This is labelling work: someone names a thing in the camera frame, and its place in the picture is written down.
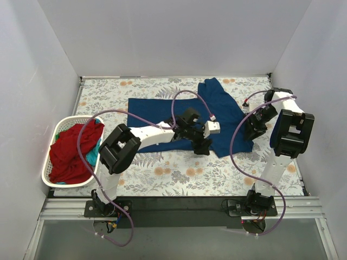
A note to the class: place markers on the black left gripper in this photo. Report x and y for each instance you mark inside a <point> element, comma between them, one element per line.
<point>199,141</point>

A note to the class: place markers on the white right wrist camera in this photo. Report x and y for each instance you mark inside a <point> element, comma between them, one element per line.
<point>248,106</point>

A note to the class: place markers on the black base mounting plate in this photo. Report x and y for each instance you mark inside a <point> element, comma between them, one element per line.
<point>173,212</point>

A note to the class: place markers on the red t shirt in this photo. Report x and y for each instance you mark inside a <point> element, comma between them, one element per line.
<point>93,130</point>

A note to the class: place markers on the teal t shirt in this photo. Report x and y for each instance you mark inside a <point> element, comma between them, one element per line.
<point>68,170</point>

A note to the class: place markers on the white plastic laundry basket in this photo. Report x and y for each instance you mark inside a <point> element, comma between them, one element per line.
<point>63,125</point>

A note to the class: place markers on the floral patterned table cloth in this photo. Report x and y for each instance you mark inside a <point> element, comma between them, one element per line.
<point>172,173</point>

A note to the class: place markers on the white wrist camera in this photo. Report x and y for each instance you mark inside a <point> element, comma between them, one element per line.
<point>248,106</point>
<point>211,127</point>

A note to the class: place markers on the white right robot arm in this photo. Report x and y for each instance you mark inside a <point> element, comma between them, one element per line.
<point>290,137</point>

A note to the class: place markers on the dark blue t shirt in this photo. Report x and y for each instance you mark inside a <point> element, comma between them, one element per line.
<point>220,103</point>

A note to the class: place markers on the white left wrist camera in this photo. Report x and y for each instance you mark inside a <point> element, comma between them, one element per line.
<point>211,127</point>

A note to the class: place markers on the aluminium frame rail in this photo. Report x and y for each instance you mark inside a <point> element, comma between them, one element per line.
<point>74,208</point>

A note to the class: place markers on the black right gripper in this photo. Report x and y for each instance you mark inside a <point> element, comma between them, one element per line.
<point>252,129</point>

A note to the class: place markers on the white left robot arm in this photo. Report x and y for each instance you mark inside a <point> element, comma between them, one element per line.
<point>119,149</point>

